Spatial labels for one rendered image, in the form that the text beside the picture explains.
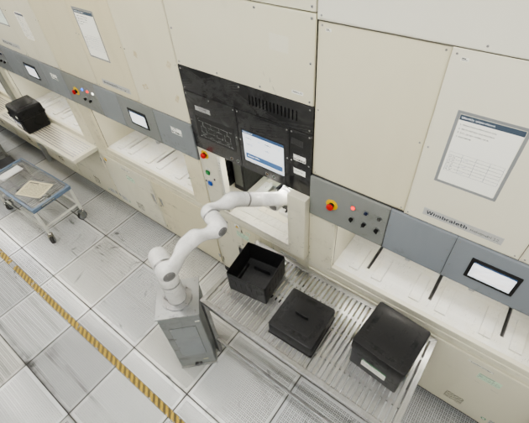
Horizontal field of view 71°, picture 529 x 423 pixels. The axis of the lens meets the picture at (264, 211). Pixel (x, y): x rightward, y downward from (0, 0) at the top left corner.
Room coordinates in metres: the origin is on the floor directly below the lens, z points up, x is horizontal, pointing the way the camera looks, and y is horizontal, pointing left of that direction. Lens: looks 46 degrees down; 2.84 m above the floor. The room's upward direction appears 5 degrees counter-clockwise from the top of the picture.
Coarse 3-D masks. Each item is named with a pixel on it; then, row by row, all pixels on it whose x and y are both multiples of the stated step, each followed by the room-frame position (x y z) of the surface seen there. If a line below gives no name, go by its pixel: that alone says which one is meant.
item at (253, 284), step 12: (240, 252) 1.50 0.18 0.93; (252, 252) 1.56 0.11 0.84; (264, 252) 1.51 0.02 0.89; (240, 264) 1.47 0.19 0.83; (252, 264) 1.51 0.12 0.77; (264, 264) 1.50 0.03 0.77; (276, 264) 1.46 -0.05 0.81; (228, 276) 1.33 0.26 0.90; (240, 276) 1.40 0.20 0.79; (252, 276) 1.41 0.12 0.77; (264, 276) 1.40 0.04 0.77; (276, 276) 1.32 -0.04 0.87; (240, 288) 1.30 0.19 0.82; (252, 288) 1.25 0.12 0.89; (264, 288) 1.21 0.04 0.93; (264, 300) 1.20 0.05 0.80
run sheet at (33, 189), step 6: (30, 180) 3.03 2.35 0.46; (36, 180) 3.02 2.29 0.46; (24, 186) 2.94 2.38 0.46; (30, 186) 2.93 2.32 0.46; (36, 186) 2.92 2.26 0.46; (42, 186) 2.91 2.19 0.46; (48, 186) 2.91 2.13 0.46; (18, 192) 2.86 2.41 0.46; (24, 192) 2.85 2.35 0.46; (30, 192) 2.84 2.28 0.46; (36, 192) 2.83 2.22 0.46; (42, 192) 2.82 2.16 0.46; (36, 198) 2.73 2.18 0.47
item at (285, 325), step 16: (288, 304) 1.13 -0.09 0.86; (304, 304) 1.12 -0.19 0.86; (320, 304) 1.11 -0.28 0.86; (272, 320) 1.04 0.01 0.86; (288, 320) 1.03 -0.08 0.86; (304, 320) 1.02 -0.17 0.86; (320, 320) 1.01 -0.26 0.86; (288, 336) 0.93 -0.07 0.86; (304, 336) 0.92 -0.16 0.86; (320, 336) 0.92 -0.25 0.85; (304, 352) 0.87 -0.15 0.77
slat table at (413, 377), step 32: (224, 288) 1.34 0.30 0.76; (288, 288) 1.30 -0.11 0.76; (320, 288) 1.28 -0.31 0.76; (256, 320) 1.10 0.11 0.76; (352, 320) 1.04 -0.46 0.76; (288, 352) 0.88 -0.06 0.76; (320, 352) 0.86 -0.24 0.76; (320, 384) 0.69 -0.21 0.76; (416, 384) 0.65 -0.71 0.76; (320, 416) 0.68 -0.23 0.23; (384, 416) 0.52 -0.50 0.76
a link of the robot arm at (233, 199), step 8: (232, 192) 1.55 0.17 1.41; (240, 192) 1.56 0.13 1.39; (224, 200) 1.50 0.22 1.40; (232, 200) 1.50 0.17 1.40; (240, 200) 1.52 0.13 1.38; (248, 200) 1.54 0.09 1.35; (208, 208) 1.52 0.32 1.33; (216, 208) 1.52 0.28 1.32; (224, 208) 1.49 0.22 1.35; (232, 208) 1.49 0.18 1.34
